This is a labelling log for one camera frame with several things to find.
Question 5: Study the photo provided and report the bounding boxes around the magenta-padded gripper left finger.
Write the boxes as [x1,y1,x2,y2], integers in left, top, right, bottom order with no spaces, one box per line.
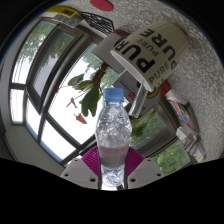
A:
[59,145,102,190]

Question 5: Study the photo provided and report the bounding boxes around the multicoloured small carton pack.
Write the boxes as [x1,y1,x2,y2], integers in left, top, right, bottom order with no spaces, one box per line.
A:
[51,13,84,28]

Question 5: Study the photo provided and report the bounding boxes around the potted plant in white pot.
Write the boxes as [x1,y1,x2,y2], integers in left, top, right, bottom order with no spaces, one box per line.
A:
[53,29,158,138]

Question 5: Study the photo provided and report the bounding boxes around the clear blue-capped water bottle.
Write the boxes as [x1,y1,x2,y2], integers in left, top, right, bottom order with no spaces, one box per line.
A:
[94,87,132,191]

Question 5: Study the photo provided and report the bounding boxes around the black plastic grid piece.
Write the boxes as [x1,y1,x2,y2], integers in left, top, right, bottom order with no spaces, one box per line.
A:
[78,10,115,36]

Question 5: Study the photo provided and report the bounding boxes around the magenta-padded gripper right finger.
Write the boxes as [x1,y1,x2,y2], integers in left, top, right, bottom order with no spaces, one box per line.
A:
[123,147,165,190]

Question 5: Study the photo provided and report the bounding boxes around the cream mug with black lettering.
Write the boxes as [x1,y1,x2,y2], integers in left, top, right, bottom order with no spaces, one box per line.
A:
[109,21,191,93]

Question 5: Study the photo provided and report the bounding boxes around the flat round red coaster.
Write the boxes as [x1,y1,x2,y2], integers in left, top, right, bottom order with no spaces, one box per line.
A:
[89,0,115,12]

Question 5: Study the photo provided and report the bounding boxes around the dark-framed bay window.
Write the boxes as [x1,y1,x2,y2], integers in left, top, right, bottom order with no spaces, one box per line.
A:
[8,16,191,168]

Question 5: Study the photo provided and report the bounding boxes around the yellow glue box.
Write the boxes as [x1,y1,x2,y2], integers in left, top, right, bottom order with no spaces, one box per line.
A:
[46,5,78,18]

